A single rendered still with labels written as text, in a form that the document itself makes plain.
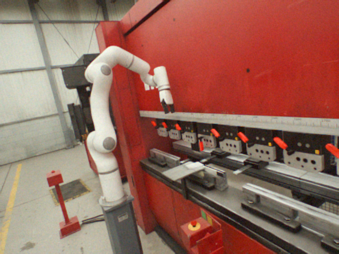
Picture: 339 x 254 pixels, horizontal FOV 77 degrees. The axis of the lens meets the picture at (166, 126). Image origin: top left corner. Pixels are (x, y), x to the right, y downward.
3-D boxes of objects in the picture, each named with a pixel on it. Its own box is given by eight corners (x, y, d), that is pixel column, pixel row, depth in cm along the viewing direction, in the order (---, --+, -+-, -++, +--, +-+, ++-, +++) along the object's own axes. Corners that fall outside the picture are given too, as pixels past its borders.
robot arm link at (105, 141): (108, 149, 132) (120, 153, 119) (88, 152, 124) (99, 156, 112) (104, 66, 128) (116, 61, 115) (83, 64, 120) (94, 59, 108)
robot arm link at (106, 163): (103, 176, 119) (92, 135, 114) (91, 169, 133) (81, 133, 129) (122, 168, 126) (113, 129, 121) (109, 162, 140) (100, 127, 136)
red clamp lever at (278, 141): (273, 137, 93) (291, 154, 88) (279, 134, 95) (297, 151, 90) (271, 139, 94) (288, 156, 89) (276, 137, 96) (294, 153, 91)
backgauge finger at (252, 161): (228, 173, 141) (227, 166, 140) (253, 160, 153) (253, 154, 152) (243, 178, 131) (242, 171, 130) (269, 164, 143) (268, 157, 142)
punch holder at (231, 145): (220, 150, 131) (216, 124, 128) (230, 146, 135) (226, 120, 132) (239, 155, 118) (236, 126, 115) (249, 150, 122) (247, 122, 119)
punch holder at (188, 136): (183, 141, 165) (179, 120, 162) (191, 138, 169) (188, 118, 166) (194, 144, 152) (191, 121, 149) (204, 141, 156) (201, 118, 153)
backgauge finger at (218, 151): (196, 162, 169) (195, 156, 168) (220, 152, 182) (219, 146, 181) (206, 165, 159) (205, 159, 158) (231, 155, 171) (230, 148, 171)
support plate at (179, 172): (161, 174, 157) (161, 172, 157) (189, 162, 169) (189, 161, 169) (175, 181, 141) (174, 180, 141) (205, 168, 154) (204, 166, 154)
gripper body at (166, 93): (163, 91, 155) (167, 106, 155) (155, 90, 146) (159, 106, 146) (172, 88, 151) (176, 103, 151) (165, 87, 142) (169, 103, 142)
